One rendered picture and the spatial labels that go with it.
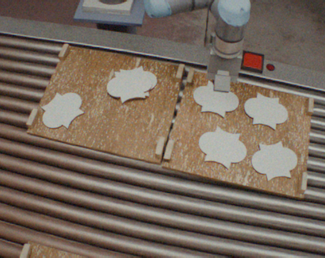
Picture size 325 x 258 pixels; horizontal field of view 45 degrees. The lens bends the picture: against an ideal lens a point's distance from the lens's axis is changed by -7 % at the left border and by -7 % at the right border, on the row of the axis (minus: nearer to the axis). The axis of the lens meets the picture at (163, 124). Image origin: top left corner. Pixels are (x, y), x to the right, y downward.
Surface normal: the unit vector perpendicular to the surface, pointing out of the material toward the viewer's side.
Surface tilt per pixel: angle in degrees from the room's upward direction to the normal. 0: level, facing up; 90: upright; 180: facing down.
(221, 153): 0
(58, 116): 0
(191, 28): 0
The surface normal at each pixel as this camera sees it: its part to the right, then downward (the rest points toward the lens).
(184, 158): 0.02, -0.52
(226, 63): -0.13, 0.84
